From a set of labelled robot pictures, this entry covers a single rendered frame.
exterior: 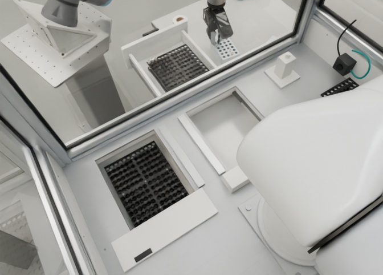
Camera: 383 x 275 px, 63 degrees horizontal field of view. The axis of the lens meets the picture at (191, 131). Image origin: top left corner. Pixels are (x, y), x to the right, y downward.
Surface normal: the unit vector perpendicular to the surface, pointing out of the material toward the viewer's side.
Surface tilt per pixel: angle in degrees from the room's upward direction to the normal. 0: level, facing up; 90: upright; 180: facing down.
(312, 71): 0
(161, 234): 0
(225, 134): 0
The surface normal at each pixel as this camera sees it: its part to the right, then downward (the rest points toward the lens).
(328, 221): -0.43, 0.09
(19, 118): 0.53, 0.71
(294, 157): -0.36, -0.30
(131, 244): -0.04, -0.52
